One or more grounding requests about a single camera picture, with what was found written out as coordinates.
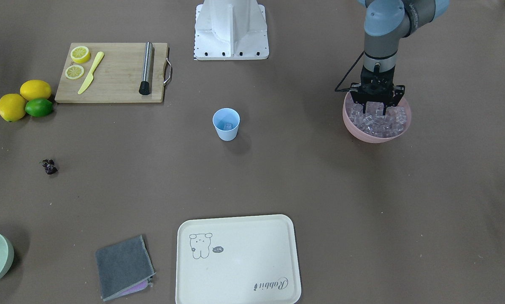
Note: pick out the yellow lemon outer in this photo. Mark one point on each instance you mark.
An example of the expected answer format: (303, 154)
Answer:
(12, 107)

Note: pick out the green lime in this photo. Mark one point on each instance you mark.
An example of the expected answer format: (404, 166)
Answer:
(39, 107)

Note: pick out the pile of ice cubes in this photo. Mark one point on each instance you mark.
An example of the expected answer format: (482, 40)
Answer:
(373, 123)

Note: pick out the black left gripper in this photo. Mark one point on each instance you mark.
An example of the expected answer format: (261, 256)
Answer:
(357, 98)

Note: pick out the pink bowl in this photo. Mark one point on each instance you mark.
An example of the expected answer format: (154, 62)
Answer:
(365, 137)

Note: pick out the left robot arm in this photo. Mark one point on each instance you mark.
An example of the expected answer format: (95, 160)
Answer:
(386, 23)

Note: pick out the yellow lemon near board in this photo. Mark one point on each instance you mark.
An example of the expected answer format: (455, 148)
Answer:
(34, 89)

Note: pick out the cream rabbit tray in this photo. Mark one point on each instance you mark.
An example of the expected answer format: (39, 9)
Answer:
(238, 260)

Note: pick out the clear ice cube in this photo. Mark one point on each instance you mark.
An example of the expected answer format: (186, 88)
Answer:
(227, 126)

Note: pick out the bamboo cutting board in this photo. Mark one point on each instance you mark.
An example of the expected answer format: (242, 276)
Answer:
(118, 76)

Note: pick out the steel muddler black tip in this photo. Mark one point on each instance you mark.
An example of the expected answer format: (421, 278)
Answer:
(145, 86)

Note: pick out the lemon half lower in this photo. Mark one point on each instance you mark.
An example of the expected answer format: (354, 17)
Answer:
(74, 72)

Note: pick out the yellow plastic knife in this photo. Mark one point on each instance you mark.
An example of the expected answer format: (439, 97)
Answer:
(90, 75)

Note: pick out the light blue cup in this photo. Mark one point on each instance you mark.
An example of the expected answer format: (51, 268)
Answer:
(226, 115)

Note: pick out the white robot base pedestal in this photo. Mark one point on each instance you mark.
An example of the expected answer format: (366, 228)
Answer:
(230, 30)

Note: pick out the grey folded cloth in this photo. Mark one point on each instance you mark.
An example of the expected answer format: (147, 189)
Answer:
(124, 268)

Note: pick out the lemon half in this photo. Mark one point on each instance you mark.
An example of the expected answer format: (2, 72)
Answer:
(74, 72)
(80, 54)

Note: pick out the lemon half upper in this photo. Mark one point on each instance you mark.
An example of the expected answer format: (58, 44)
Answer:
(80, 54)

